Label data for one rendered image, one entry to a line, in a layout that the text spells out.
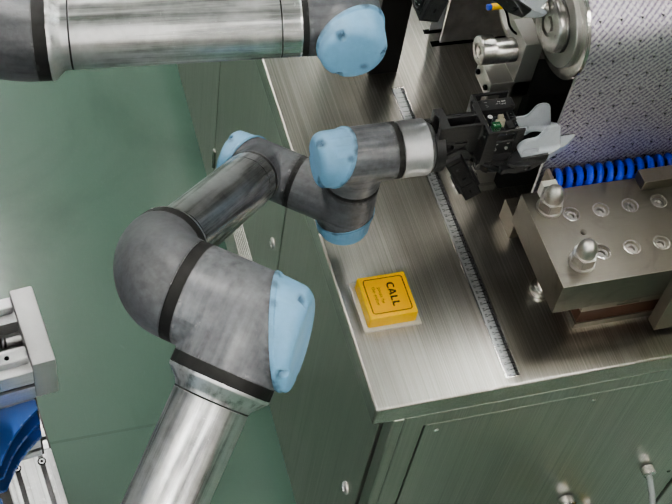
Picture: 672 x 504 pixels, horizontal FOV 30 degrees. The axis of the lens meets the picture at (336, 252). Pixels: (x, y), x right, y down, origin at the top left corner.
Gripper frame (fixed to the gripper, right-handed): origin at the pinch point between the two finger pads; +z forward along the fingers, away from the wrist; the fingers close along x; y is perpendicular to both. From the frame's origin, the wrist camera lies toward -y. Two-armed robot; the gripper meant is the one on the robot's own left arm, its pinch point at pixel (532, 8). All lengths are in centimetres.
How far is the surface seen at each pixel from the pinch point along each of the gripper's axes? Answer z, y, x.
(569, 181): 20.8, -13.0, -10.8
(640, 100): 19.9, 1.2, -7.5
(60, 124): 41, -131, 104
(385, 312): 6.4, -39.4, -20.0
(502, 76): 8.0, -10.5, 0.9
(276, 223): 27, -67, 23
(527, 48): 5.4, -4.7, -0.2
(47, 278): 34, -136, 59
